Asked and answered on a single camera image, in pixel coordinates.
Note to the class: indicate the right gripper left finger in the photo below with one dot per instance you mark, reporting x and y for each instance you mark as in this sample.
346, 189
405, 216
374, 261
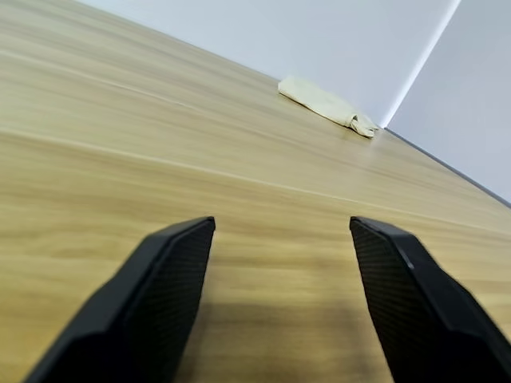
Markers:
151, 303

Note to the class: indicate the folded cream T-shirt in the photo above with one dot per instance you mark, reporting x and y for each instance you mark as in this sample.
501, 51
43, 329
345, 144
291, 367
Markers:
323, 104

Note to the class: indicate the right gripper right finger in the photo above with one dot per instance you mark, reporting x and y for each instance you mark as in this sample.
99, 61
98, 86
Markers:
419, 303

